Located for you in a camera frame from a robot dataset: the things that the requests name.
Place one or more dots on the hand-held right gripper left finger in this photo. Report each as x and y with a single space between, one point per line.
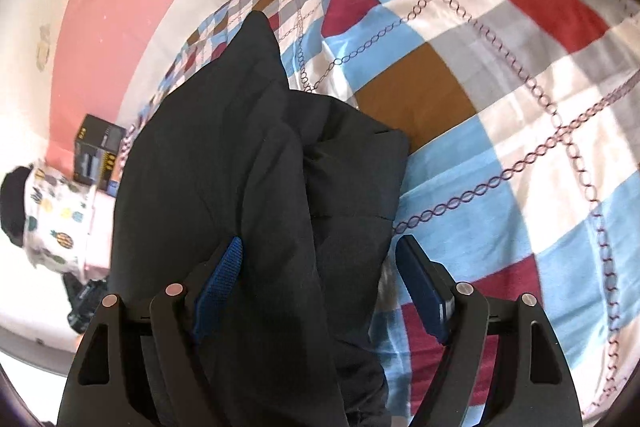
220 282

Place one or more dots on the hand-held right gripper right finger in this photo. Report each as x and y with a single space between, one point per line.
422 287

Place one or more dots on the black jacket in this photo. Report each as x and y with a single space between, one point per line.
240 157

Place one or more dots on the pale pink cloth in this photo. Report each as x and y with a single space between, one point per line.
100 232

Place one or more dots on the pineapple print cloth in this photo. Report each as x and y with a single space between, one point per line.
57 217

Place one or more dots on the black round object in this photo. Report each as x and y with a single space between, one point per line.
12 204

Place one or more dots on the black and yellow box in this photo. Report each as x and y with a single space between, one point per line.
95 154

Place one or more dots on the checkered bed blanket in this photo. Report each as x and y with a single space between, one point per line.
475 57

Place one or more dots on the faded wall sticker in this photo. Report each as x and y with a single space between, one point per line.
44 48

